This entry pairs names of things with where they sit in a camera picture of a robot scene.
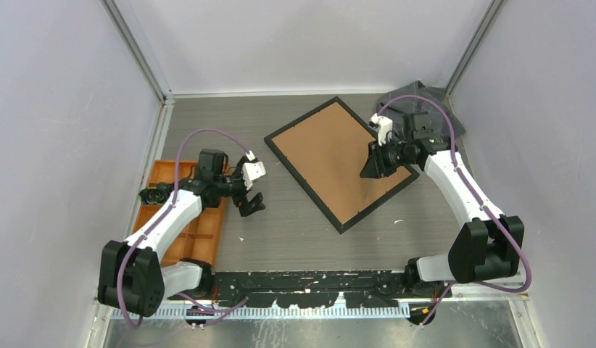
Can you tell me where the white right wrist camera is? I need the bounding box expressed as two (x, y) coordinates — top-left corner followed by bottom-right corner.
(369, 114), (394, 146)

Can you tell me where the purple cable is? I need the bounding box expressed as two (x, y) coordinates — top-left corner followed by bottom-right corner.
(116, 128), (256, 330)
(374, 94), (533, 328)

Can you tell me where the black picture frame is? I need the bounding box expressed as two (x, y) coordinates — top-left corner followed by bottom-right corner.
(264, 96), (419, 234)

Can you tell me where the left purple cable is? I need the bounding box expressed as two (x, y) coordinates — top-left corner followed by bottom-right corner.
(116, 128), (256, 330)

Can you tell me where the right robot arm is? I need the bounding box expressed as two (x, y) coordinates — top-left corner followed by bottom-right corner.
(360, 113), (524, 298)

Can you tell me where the grey checked cloth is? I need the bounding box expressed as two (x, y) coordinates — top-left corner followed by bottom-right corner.
(375, 80), (466, 138)

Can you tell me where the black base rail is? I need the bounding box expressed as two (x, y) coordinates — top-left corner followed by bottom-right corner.
(185, 270), (445, 309)

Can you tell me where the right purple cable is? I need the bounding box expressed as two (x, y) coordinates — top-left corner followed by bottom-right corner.
(374, 94), (533, 328)

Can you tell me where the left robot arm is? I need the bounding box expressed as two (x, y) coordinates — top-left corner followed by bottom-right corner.
(96, 149), (266, 317)

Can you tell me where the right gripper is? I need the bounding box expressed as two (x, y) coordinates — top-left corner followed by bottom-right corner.
(361, 136), (416, 179)

